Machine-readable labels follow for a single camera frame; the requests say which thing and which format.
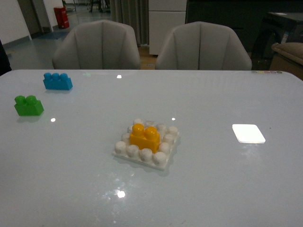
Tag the green toy block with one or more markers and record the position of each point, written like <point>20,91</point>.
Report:
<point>28,106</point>

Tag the black side table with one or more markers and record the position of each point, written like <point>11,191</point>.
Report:
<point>276,27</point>

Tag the blue toy block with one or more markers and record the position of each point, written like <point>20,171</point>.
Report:
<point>57,81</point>

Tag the yellow toy block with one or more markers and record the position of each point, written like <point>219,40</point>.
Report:
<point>145,138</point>

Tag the white drawer cabinet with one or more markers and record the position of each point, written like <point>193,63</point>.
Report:
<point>163,16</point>

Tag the grey armchair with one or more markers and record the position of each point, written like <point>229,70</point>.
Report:
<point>202,46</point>
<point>98,45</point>

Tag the brown sofa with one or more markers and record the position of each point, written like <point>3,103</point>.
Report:
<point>288,57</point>

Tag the grey curtain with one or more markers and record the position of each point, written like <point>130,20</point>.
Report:
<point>134,13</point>

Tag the grey left armchair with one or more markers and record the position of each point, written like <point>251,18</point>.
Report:
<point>98,45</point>

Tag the colour dot sticker strip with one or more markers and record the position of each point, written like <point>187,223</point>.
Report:
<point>266,72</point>

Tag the red box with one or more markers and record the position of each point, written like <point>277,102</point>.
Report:
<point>61,17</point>

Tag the white studded base plate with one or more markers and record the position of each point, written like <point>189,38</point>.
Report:
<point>159,160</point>

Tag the grey right armchair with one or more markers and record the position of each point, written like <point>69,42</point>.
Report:
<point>202,46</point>

